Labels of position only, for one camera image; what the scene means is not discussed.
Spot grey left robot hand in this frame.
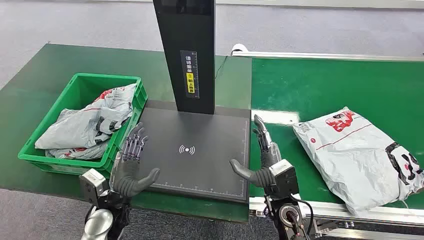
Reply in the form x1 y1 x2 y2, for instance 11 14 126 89
110 122 161 199

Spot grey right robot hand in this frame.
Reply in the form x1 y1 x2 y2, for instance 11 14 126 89
229 114 283 196

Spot grey mailer bag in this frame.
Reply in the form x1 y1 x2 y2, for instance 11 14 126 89
45 140 111 161
34 82 138 150
292 106 424 217

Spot black inbound scanner machine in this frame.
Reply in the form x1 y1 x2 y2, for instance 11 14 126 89
136 0 252 204

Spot green conveyor belt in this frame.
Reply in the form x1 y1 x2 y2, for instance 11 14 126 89
249 57 424 211

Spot crumpled grey mailer bag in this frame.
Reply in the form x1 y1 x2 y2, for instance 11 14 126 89
45 140 111 161

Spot grey mailer bag, black stripes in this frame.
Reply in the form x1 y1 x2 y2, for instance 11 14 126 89
34 82 138 150

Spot green plastic crate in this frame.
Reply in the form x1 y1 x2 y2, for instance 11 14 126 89
18 72 149 177

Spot black and yellow label sticker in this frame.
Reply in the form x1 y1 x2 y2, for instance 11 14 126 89
180 49 201 99

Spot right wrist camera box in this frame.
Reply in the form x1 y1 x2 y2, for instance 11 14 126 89
269 158 301 200

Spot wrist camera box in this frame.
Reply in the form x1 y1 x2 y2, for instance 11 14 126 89
79 168 111 205
269 158 301 200

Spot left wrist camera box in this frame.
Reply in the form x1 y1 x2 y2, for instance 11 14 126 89
79 168 111 205

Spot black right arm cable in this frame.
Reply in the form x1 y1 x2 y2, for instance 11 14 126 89
290 194 315 237

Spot thin black power cable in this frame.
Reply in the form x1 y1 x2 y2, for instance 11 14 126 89
214 55 229 80

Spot aluminium conveyor frame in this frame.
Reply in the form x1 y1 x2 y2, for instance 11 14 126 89
230 43 424 240

